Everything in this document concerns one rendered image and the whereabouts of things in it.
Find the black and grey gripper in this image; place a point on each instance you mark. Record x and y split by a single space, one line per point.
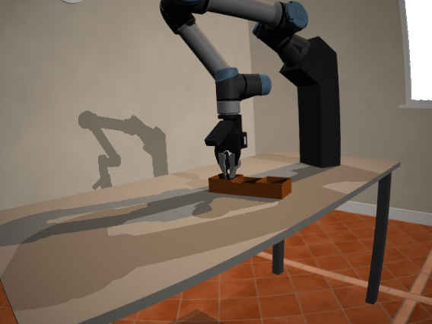
230 143

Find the orange rack of bins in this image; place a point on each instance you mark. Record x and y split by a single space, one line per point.
271 187

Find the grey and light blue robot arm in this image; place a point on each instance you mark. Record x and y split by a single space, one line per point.
278 23

